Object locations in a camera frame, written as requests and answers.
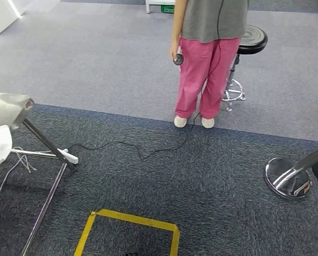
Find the black stool with chrome base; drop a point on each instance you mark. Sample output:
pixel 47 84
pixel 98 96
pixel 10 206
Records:
pixel 286 180

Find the yellow floor tape square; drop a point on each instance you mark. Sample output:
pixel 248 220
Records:
pixel 137 219

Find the black round handheld device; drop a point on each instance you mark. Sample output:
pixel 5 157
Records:
pixel 178 60

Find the black ribbed round stool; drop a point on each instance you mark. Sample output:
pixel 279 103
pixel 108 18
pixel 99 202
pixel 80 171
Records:
pixel 251 39

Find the person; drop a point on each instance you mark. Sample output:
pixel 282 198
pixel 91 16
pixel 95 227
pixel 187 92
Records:
pixel 209 70

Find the white power strip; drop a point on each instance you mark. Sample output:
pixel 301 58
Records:
pixel 71 159

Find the person's hand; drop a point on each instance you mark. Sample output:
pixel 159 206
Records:
pixel 175 48

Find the stainless steel workbench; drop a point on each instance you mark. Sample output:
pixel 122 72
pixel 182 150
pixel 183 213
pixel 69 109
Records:
pixel 7 106

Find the white furniture piece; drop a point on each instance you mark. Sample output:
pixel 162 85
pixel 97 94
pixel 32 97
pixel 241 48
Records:
pixel 153 2

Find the green plastic crate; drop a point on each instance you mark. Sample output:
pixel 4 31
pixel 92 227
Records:
pixel 168 9

